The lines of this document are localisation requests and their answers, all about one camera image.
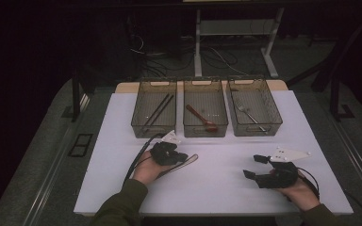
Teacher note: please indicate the person's right hand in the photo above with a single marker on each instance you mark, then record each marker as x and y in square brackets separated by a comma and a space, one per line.
[298, 194]

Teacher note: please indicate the white metal stand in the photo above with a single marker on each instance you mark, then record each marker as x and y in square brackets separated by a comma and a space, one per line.
[232, 27]

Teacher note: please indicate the metal fork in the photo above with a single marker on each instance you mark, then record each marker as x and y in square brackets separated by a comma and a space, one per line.
[248, 114]

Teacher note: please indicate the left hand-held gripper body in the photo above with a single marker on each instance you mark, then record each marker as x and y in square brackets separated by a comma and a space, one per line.
[165, 152]

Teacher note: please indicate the smoky clear plastic bin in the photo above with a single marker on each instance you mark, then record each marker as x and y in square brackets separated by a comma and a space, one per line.
[253, 105]
[155, 106]
[205, 106]

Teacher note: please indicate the white board table cover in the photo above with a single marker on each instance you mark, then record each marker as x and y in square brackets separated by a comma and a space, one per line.
[220, 194]

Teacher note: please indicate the person's left hand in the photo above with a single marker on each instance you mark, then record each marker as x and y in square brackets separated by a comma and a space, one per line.
[147, 171]

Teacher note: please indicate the metal floor rail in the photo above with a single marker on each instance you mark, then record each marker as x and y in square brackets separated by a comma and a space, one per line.
[53, 163]
[358, 163]

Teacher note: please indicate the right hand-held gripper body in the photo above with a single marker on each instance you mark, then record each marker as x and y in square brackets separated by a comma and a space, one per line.
[279, 177]

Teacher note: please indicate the brown wooden spoon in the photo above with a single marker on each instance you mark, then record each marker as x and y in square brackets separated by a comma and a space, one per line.
[201, 117]

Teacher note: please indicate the black chopstick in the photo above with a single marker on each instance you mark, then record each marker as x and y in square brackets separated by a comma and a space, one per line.
[162, 110]
[157, 109]

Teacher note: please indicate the black metal stand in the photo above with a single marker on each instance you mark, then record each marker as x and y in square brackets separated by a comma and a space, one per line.
[75, 94]
[336, 78]

